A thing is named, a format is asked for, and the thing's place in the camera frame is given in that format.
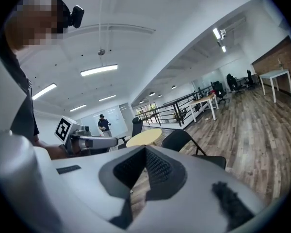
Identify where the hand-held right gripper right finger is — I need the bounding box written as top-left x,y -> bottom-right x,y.
135,145 -> 268,233

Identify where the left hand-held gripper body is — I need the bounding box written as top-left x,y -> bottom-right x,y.
54,115 -> 94,157

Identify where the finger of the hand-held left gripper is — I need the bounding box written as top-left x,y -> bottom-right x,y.
78,135 -> 119,151

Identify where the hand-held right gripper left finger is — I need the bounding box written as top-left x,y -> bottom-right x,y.
50,145 -> 146,220

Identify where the black folding chair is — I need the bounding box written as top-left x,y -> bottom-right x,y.
161,129 -> 227,170

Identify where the person's left forearm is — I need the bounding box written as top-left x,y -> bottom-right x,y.
34,139 -> 70,161

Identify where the black mesh office chair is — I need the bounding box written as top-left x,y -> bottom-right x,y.
117,116 -> 144,150

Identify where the person's black shirt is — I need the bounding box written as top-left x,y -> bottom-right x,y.
0,33 -> 41,146

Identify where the round yellow wooden table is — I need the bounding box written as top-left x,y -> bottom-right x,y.
126,129 -> 163,148

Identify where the large glass window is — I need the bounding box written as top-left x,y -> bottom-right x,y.
135,102 -> 159,121

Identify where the black metal railing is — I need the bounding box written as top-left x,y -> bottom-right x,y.
135,85 -> 215,127

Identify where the white table with wooden top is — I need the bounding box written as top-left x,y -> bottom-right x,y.
187,93 -> 220,123

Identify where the person's head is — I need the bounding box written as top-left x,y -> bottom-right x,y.
4,0 -> 71,52

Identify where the white narrow table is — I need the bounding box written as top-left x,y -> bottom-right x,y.
259,68 -> 291,103

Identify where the black head-mounted camera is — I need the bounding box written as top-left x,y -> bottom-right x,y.
55,0 -> 85,34

